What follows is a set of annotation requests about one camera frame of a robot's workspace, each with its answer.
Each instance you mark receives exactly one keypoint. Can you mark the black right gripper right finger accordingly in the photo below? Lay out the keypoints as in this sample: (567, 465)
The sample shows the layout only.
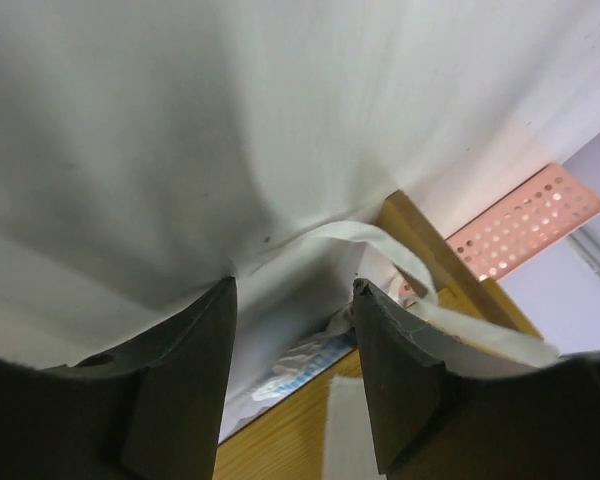
(441, 409)

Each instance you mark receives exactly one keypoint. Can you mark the pink plastic basket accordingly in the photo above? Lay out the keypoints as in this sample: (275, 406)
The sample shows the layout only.
(538, 213)

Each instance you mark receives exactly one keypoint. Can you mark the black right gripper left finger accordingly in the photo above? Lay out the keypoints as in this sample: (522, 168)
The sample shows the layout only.
(148, 408)

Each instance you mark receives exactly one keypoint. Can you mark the wooden pet bed frame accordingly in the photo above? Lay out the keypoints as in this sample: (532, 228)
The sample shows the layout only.
(322, 431)

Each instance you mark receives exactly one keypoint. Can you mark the blue gingham mattress pad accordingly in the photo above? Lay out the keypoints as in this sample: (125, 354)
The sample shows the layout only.
(149, 148)

